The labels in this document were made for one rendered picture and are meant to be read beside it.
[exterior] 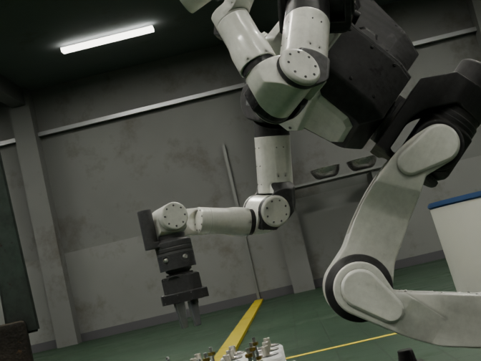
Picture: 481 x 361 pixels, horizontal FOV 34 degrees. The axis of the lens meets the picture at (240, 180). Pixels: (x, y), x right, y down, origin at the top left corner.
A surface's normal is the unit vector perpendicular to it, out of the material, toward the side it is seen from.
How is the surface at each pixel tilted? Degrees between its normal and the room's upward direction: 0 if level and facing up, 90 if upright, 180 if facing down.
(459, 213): 94
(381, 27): 76
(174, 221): 90
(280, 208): 100
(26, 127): 90
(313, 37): 71
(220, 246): 90
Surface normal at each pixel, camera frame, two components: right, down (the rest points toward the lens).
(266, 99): -0.24, 0.72
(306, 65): 0.42, -0.52
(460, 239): -0.67, 0.15
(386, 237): -0.06, -0.10
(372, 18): 0.15, -0.39
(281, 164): 0.37, 0.00
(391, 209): -0.16, 0.32
